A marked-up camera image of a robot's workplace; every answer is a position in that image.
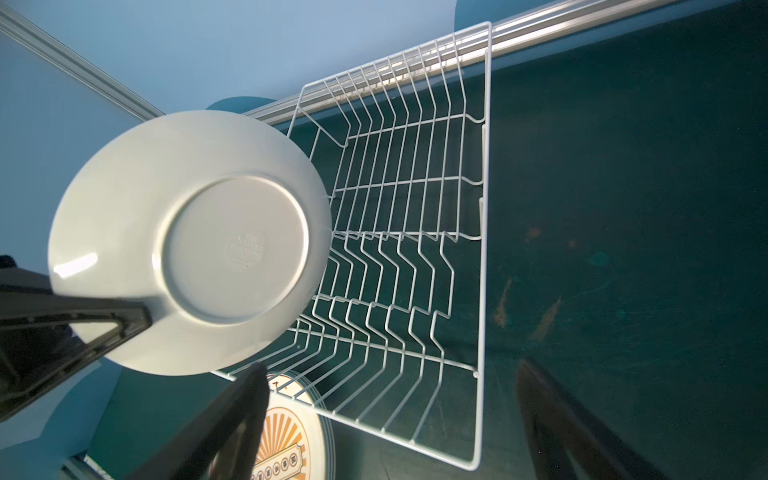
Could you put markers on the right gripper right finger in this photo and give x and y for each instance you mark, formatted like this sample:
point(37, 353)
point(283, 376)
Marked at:
point(560, 432)

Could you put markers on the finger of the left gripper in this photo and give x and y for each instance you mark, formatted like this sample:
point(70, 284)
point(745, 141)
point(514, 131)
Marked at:
point(47, 338)

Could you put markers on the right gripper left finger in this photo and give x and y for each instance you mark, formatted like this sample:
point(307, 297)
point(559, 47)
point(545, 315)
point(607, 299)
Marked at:
point(222, 442)

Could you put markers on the white round plate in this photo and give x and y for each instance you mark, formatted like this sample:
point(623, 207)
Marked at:
point(296, 442)
point(217, 222)

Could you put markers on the white wire dish rack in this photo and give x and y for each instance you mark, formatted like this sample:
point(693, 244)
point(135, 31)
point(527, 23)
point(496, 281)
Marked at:
point(392, 342)

